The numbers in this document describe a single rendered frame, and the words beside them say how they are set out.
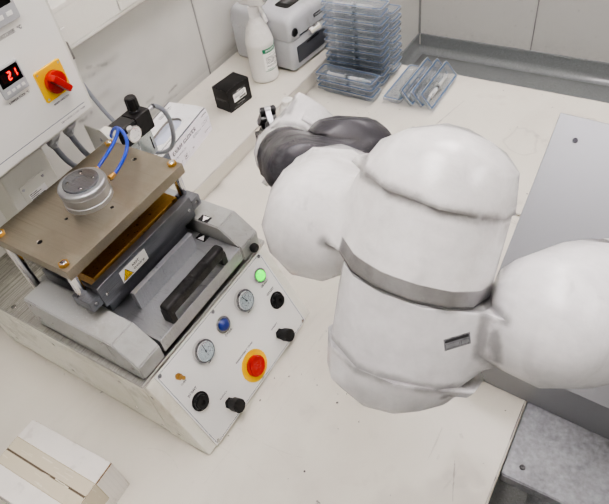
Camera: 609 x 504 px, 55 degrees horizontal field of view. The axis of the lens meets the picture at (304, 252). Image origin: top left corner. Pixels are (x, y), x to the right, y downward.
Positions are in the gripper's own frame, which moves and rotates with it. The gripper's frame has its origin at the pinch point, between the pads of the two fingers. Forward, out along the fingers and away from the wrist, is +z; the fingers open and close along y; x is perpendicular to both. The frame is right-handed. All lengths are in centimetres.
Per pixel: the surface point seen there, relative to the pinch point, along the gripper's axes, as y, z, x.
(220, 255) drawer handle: 16.0, -12.8, -13.0
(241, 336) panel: 32.4, -11.3, -13.0
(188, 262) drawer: 17.3, -8.4, -18.8
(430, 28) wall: -7, 212, 120
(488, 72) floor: 20, 188, 139
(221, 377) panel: 36.9, -15.8, -18.0
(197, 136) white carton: 3, 50, -13
